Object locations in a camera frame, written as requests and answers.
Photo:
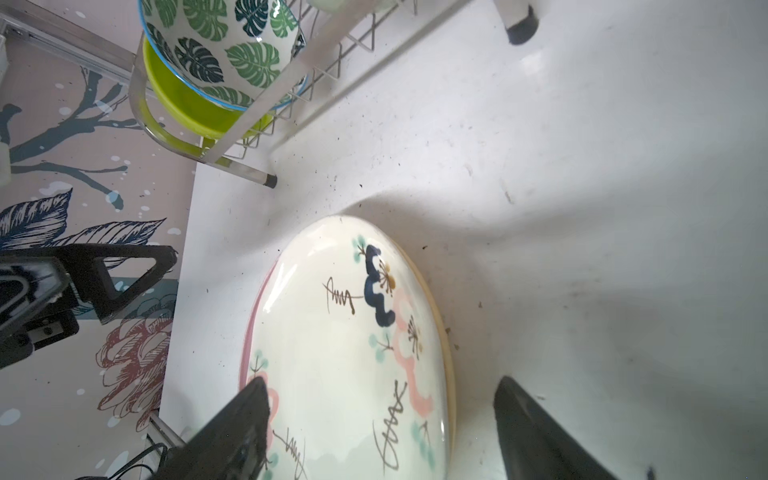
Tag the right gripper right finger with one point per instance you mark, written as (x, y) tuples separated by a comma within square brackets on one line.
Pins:
[(533, 445)]

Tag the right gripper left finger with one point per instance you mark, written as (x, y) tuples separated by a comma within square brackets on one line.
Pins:
[(233, 445)]

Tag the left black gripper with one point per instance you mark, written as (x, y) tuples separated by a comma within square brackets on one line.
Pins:
[(41, 296)]

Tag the white painted ceramic plate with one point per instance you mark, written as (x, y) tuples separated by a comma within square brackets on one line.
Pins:
[(343, 336)]

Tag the steel two-tier dish rack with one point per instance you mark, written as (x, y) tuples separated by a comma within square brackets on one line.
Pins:
[(345, 41)]

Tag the lime green bowl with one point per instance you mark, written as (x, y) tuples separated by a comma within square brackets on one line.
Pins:
[(189, 109)]

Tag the leaf pattern bowl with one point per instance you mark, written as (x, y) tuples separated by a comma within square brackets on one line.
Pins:
[(228, 52)]

